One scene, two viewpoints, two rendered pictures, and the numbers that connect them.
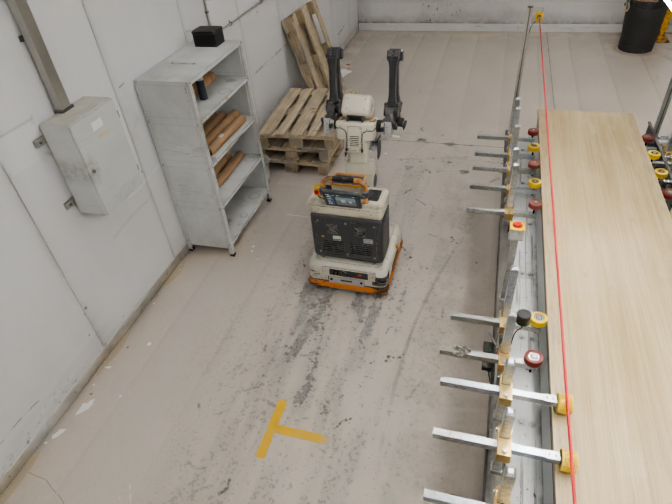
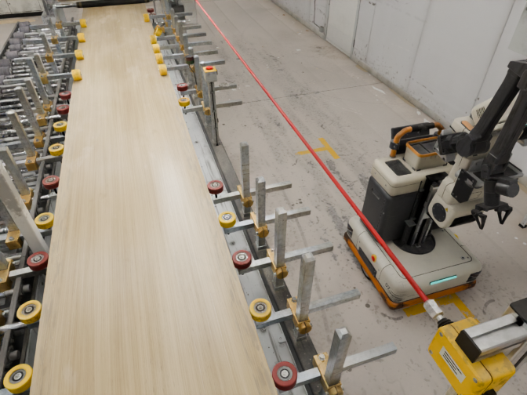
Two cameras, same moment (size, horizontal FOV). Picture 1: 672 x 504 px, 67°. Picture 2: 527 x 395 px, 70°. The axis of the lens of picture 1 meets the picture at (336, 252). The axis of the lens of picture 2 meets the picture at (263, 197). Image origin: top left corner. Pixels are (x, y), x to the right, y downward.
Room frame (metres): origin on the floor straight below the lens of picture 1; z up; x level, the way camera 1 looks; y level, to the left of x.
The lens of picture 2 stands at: (3.92, -1.99, 2.09)
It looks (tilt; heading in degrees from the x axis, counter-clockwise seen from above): 40 degrees down; 143
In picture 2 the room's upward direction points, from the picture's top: straight up
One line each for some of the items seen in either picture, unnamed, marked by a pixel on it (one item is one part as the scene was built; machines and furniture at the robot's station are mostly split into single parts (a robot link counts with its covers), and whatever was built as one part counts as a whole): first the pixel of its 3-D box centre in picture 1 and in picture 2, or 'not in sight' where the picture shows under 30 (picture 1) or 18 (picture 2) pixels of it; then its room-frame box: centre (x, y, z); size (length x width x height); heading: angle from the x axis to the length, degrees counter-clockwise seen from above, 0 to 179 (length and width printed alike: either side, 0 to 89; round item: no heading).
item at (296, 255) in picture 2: (503, 169); (286, 258); (3.12, -1.26, 0.83); 0.43 x 0.03 x 0.04; 71
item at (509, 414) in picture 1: (501, 445); (188, 63); (1.02, -0.58, 0.89); 0.04 x 0.04 x 0.48; 71
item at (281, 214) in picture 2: (512, 155); (279, 252); (3.14, -1.32, 0.92); 0.04 x 0.04 x 0.48; 71
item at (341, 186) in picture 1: (348, 185); (427, 154); (3.04, -0.13, 0.87); 0.23 x 0.15 x 0.11; 70
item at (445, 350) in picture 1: (487, 357); (208, 89); (1.47, -0.66, 0.84); 0.43 x 0.03 x 0.04; 71
